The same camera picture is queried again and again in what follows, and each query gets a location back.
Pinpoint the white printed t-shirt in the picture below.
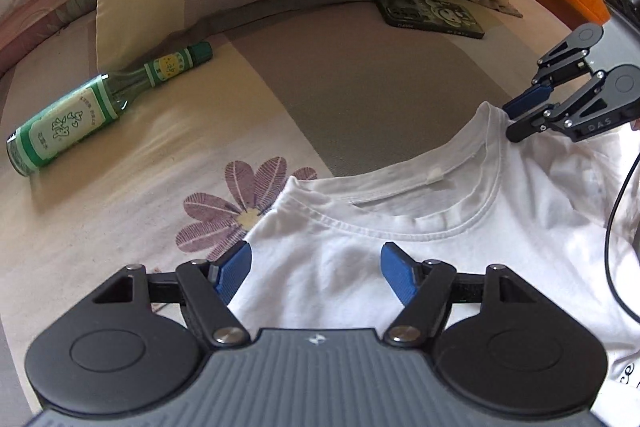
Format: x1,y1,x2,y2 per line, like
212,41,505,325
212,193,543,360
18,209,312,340
231,103,639,426

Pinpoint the green glass bottle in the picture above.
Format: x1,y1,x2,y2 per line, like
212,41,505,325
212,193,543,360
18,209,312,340
6,41,213,176

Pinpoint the black cable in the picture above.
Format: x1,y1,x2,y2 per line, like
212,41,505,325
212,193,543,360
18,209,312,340
602,150,640,321

